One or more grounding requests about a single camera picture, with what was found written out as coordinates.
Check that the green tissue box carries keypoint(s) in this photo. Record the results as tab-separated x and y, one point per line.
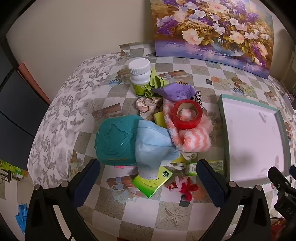
192	168

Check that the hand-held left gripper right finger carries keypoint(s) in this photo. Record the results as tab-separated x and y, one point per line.
211	183

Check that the dark cabinet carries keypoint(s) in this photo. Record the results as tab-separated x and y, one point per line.
13	104

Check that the white tray with teal rim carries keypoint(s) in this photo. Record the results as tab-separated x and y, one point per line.
252	139

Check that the green tissue pack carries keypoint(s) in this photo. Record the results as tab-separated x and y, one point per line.
150	185

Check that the yellow sponge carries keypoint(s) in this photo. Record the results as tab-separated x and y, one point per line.
159	118

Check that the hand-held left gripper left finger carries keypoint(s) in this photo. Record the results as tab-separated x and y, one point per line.
86	183

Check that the red tape roll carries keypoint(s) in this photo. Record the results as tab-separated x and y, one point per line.
185	124

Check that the grey floral tablecloth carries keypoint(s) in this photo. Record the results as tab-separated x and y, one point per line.
64	115

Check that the lime green cloth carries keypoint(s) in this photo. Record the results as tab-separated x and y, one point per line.
156	81

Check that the leopard print scrunchie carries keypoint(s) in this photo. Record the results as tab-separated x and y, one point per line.
197	96

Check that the floral scrunchie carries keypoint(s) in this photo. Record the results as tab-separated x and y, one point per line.
145	105

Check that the pink striped fuzzy sock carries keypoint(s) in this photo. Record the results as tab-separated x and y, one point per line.
194	139

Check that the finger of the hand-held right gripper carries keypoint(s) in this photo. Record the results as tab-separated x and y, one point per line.
277	178
293	170

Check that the flower painting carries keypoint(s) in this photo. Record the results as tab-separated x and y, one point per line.
208	23

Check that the teal plastic box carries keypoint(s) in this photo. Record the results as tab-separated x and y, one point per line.
115	139

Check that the white pill bottle green label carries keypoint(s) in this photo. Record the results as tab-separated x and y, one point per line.
138	78

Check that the purple tissue packet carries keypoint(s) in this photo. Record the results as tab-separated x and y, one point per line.
175	91

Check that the blue face mask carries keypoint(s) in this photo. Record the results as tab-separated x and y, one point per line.
150	143

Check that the checkered printed tablecloth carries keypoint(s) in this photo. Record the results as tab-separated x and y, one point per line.
115	208

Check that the blue crumpled plastic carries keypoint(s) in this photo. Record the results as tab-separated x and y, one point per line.
22	217

